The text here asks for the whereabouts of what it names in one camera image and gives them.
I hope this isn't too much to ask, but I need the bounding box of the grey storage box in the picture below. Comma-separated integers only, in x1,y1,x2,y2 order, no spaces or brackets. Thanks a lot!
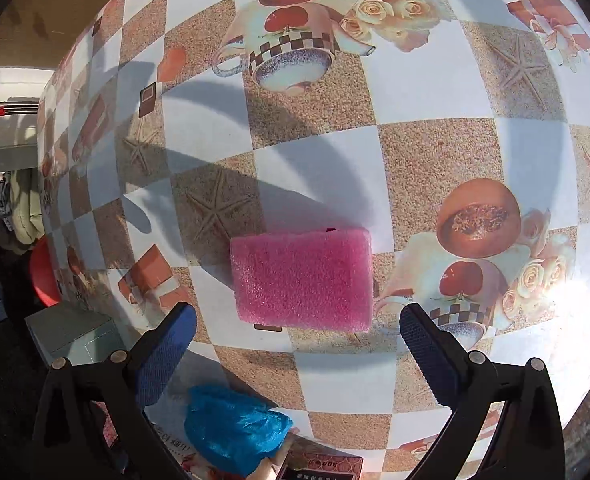
25,302,126,366

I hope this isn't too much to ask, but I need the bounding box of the checkered patterned tablecloth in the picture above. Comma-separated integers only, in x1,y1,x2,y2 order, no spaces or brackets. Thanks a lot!
38,0,590,479

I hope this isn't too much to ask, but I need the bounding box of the red plastic stool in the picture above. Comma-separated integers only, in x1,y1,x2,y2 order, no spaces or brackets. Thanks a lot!
29,236,62,308

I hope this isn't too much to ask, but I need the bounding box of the red patterned carton box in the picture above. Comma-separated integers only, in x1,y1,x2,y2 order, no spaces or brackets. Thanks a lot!
278,451,363,480

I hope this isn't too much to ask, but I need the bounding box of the blue round cloth bundle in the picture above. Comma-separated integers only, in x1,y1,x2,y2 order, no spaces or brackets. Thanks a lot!
184,385,294,477

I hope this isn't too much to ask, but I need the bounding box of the pink foam sponge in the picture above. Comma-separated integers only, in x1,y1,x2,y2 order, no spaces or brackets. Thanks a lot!
230,229,374,333

